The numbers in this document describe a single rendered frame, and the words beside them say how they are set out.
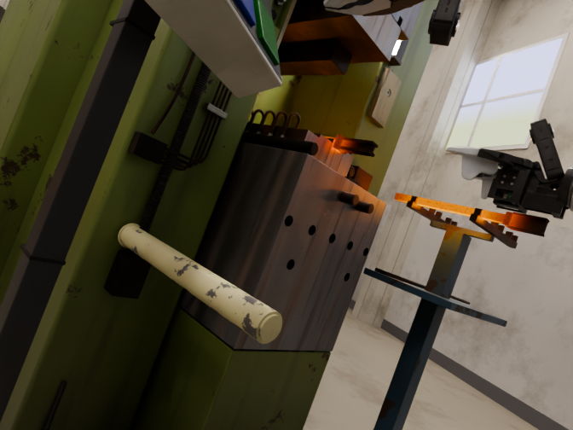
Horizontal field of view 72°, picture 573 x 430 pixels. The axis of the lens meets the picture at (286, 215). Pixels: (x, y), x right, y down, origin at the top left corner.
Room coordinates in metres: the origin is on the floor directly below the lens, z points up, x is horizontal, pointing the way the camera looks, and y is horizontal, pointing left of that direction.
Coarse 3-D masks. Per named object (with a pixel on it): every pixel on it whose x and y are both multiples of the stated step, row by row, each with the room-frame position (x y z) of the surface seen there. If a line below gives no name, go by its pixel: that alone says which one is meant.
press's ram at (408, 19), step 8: (408, 8) 1.04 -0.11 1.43; (416, 8) 1.07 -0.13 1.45; (392, 16) 1.01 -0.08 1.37; (400, 16) 1.03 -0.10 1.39; (408, 16) 1.05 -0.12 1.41; (416, 16) 1.08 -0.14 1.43; (400, 24) 1.04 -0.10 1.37; (408, 24) 1.06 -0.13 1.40; (408, 32) 1.07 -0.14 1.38; (400, 40) 1.10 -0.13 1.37
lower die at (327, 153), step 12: (252, 132) 1.03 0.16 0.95; (264, 132) 1.00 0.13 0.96; (276, 132) 0.97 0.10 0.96; (288, 132) 0.94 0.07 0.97; (300, 132) 0.92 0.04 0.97; (324, 144) 0.95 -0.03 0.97; (312, 156) 0.93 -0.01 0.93; (324, 156) 0.96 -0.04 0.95; (336, 156) 1.00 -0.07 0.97; (348, 156) 1.03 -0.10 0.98; (336, 168) 1.01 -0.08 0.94; (348, 168) 1.04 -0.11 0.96
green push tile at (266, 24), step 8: (256, 0) 0.53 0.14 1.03; (256, 8) 0.53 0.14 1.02; (264, 8) 0.56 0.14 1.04; (256, 16) 0.53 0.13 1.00; (264, 16) 0.55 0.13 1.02; (264, 24) 0.54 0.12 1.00; (272, 24) 0.59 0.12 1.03; (264, 32) 0.53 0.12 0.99; (272, 32) 0.58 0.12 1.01; (264, 40) 0.53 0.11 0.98; (272, 40) 0.57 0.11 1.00; (264, 48) 0.54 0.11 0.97; (272, 48) 0.56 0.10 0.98; (272, 56) 0.57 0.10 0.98
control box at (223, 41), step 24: (168, 0) 0.41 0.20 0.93; (192, 0) 0.42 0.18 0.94; (216, 0) 0.42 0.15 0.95; (264, 0) 0.60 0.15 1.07; (168, 24) 0.45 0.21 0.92; (192, 24) 0.45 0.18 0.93; (216, 24) 0.46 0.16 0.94; (240, 24) 0.46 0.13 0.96; (192, 48) 0.50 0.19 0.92; (216, 48) 0.50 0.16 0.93; (240, 48) 0.51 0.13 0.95; (216, 72) 0.56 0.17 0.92; (240, 72) 0.56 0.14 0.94; (264, 72) 0.57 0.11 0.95; (240, 96) 0.64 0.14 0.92
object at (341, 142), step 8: (336, 144) 0.97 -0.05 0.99; (344, 144) 0.97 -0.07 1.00; (352, 144) 0.96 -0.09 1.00; (360, 144) 0.94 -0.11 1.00; (368, 144) 0.93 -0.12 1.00; (376, 144) 0.92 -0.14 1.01; (344, 152) 0.99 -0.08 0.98; (352, 152) 0.96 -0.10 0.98; (360, 152) 0.93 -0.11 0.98; (368, 152) 0.91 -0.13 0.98
